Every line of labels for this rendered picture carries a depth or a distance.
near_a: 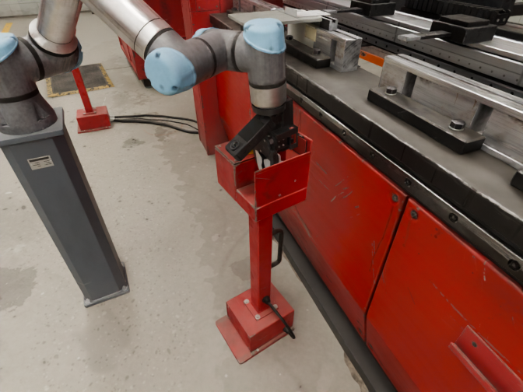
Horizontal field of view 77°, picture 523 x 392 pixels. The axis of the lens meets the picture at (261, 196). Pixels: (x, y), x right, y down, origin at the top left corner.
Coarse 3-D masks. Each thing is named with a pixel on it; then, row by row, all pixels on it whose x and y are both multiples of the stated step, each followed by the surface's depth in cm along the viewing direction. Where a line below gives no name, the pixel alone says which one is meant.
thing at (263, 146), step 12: (252, 108) 69; (276, 108) 67; (288, 108) 71; (276, 120) 71; (288, 120) 73; (276, 132) 72; (288, 132) 72; (264, 144) 72; (276, 144) 72; (288, 144) 76
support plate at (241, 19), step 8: (232, 16) 108; (240, 16) 108; (248, 16) 108; (256, 16) 108; (264, 16) 108; (272, 16) 108; (280, 16) 108; (288, 16) 108; (312, 16) 108; (240, 24) 102
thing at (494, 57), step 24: (288, 0) 173; (312, 0) 154; (336, 0) 144; (360, 24) 127; (384, 24) 115; (408, 24) 107; (384, 48) 118; (408, 48) 110; (432, 48) 100; (456, 48) 93; (480, 48) 87; (504, 48) 83; (456, 72) 95; (480, 72) 89; (504, 72) 83
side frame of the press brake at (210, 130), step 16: (192, 0) 172; (208, 0) 174; (224, 0) 177; (272, 0) 187; (192, 16) 176; (208, 16) 179; (192, 32) 182; (208, 80) 199; (208, 96) 205; (208, 112) 211; (208, 128) 218; (208, 144) 224
